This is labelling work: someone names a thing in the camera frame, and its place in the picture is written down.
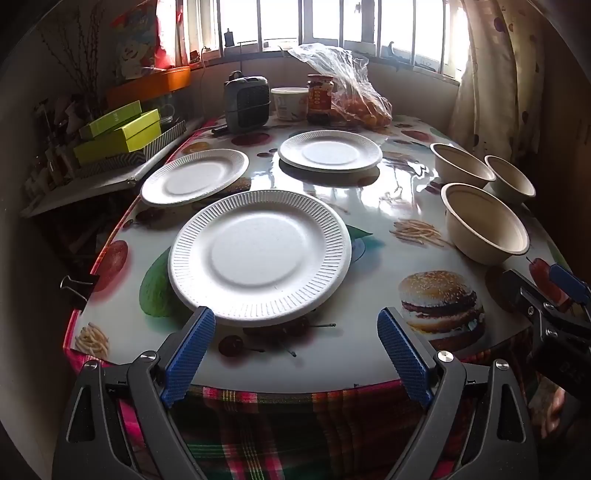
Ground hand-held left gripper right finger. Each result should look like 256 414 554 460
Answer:
377 306 540 480

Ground large white ribbed foam plate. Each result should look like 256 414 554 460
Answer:
168 190 353 327

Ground person's right hand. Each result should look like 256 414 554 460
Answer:
529 383 572 439

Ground flat green box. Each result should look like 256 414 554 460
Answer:
78 100 143 140

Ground dotted beige curtain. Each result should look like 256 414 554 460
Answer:
450 0 550 162

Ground dried branches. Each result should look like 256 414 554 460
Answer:
39 4 112 112

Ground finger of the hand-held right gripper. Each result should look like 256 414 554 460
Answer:
500 269 555 324
549 262 591 315

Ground white smooth-rimmed foam plate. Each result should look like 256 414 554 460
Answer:
140 148 250 207

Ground food print tablecloth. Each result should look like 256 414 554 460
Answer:
62 113 575 393

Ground white board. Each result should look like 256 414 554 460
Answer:
21 117 206 217

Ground orange box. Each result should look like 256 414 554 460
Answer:
106 65 192 104

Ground black binder clip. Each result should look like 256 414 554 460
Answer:
59 273 101 311

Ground colourful printed bag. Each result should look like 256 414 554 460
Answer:
113 0 178 79

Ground red label glass jar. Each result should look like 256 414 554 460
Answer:
307 74 335 124

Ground plaid cloth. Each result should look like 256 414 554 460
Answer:
65 351 555 480

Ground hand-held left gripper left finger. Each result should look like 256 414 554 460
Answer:
52 306 217 480

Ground white plastic tub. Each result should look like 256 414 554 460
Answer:
270 87 309 122

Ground yellow-green box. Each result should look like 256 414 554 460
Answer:
73 109 161 165

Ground plastic bag of oranges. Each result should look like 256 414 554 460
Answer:
287 42 393 130

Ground barred window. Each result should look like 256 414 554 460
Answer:
182 0 472 84

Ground beige paper bowl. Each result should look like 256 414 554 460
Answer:
484 155 537 205
429 143 497 189
440 183 530 266

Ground grey portable heater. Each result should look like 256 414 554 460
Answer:
223 71 271 131

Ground black white striped box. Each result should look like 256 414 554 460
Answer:
74 119 186 178

